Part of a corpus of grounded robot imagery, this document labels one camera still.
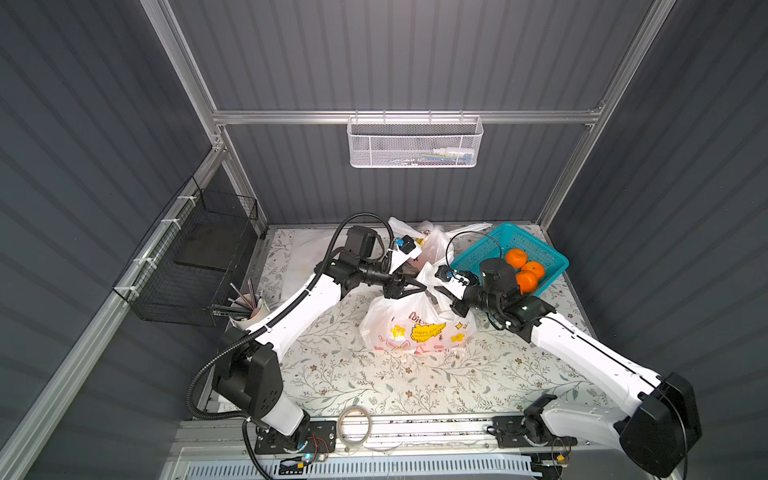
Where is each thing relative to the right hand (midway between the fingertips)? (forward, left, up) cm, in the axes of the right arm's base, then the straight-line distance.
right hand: (444, 282), depth 78 cm
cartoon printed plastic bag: (+20, 0, -7) cm, 21 cm away
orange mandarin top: (+22, -30, -18) cm, 41 cm away
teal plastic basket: (+31, -31, -15) cm, 46 cm away
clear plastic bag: (-9, +7, -6) cm, 13 cm away
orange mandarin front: (+11, -30, -16) cm, 36 cm away
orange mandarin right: (+18, -35, -17) cm, 44 cm away
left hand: (-4, +5, +4) cm, 7 cm away
